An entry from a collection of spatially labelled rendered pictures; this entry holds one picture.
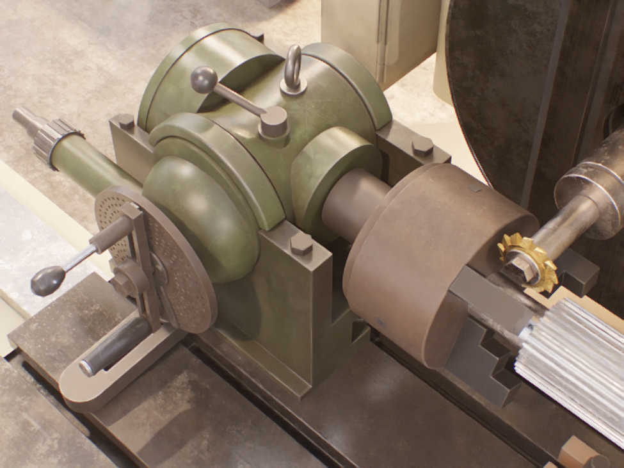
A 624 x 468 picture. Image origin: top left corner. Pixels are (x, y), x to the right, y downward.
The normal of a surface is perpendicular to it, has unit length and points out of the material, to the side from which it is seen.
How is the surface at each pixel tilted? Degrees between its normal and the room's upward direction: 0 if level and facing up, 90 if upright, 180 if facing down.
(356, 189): 12
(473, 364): 65
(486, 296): 35
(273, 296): 90
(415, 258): 39
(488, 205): 17
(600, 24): 90
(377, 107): 56
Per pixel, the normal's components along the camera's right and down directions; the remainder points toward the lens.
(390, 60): 0.72, 0.53
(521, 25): -0.69, 0.55
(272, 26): 0.00, -0.65
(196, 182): -0.11, -0.30
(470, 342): -0.62, 0.23
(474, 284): -0.39, -0.21
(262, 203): 0.58, 0.04
